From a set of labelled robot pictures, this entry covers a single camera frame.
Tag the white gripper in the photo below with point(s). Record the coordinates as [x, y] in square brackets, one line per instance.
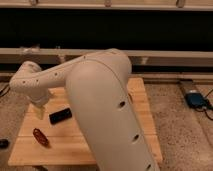
[39, 98]

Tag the dark red pepper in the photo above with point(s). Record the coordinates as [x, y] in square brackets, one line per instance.
[40, 137]

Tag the black cylinder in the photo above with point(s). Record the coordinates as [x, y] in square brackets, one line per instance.
[59, 116]

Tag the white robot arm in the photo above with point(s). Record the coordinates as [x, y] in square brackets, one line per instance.
[96, 87]

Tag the black object left floor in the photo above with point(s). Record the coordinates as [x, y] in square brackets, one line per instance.
[4, 143]

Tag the white rail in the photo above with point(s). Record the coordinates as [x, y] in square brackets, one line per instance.
[181, 5]
[138, 57]

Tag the upper white rail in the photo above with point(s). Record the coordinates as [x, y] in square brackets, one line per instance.
[181, 5]

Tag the lower white rail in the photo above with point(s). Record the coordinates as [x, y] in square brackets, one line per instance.
[138, 57]

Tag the wooden board table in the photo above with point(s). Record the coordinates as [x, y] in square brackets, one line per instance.
[66, 143]

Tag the blue device box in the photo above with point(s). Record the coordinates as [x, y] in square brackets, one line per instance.
[195, 100]

